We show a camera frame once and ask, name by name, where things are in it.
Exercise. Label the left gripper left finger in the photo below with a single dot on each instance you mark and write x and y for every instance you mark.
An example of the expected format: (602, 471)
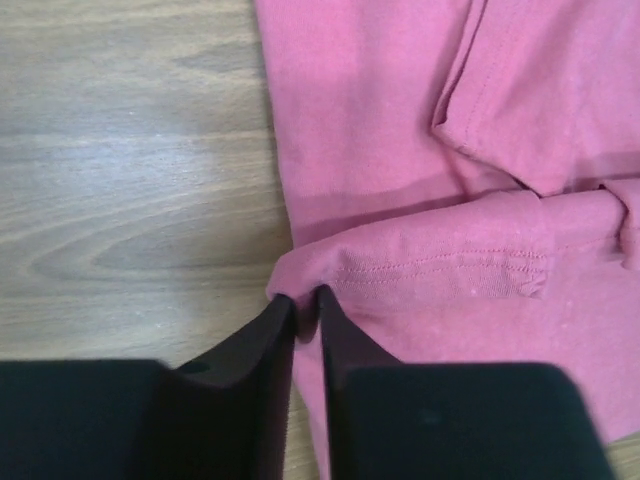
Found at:
(222, 415)

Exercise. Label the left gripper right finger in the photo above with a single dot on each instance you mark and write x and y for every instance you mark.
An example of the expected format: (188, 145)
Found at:
(387, 419)

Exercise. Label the pink t shirt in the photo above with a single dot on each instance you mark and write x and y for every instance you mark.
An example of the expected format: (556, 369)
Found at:
(464, 175)

